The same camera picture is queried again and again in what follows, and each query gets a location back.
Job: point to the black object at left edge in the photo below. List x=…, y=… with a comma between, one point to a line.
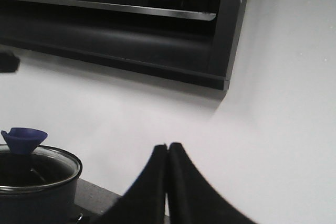
x=9, y=63

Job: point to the dark blue cooking pot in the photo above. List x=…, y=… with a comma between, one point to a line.
x=48, y=205

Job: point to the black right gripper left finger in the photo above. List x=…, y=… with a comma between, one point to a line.
x=144, y=201

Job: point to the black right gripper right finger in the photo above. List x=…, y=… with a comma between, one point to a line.
x=191, y=198

